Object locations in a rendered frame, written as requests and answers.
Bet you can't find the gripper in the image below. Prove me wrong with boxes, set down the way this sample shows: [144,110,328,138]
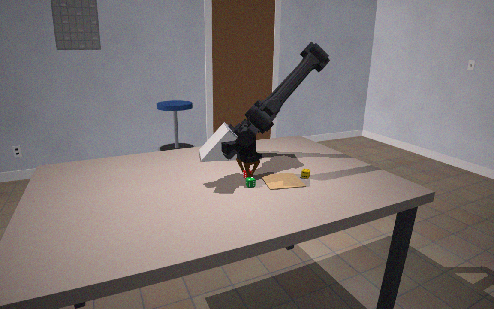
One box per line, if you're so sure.
[236,139,262,177]

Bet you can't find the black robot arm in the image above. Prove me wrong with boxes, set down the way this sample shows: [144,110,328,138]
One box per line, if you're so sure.
[221,42,330,159]

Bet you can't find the yellow dice with black pips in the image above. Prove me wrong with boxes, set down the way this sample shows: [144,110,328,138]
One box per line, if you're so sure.
[301,169,310,179]

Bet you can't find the tan mat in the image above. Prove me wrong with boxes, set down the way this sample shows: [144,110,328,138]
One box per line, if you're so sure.
[260,173,306,190]

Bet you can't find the green dice with white pips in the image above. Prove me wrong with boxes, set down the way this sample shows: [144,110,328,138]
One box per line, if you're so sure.
[246,177,256,188]

